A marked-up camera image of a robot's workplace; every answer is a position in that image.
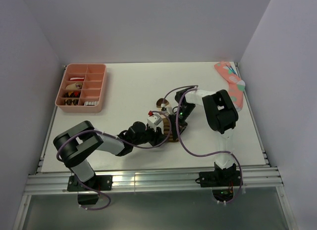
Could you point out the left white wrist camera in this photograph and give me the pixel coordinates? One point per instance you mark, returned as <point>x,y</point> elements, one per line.
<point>155,121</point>

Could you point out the pink divided organizer tray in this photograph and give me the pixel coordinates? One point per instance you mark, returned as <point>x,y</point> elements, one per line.
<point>82,88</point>

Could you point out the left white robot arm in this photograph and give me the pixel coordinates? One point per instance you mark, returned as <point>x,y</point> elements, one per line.
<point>75,145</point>

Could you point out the brown striped sock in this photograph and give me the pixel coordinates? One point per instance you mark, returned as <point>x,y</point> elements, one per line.
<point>166,124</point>

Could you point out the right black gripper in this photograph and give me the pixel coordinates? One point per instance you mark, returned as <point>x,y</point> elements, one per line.
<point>173,117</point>

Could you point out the white black striped sock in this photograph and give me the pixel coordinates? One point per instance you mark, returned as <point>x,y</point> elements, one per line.
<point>91,103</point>

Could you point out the pink patterned sock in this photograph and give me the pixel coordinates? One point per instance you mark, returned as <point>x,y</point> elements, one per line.
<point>236,86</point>

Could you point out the brown argyle rolled sock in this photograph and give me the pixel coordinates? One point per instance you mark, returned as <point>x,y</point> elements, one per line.
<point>71,102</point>

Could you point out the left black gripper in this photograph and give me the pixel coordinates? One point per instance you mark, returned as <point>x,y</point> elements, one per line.
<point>158,137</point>

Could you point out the red white rolled sock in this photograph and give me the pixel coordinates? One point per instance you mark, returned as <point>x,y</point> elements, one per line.
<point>77,79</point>

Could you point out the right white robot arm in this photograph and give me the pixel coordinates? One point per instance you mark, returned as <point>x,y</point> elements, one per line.
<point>221,116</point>

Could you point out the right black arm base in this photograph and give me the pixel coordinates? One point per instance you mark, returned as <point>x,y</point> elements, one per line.
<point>222,182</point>

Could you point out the dark argyle rolled sock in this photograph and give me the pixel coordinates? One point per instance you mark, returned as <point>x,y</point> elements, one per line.
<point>72,94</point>

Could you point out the beige rolled sock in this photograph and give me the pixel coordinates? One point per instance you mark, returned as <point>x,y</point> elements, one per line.
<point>74,86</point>

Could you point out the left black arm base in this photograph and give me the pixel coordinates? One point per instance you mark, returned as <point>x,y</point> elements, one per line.
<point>91,191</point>

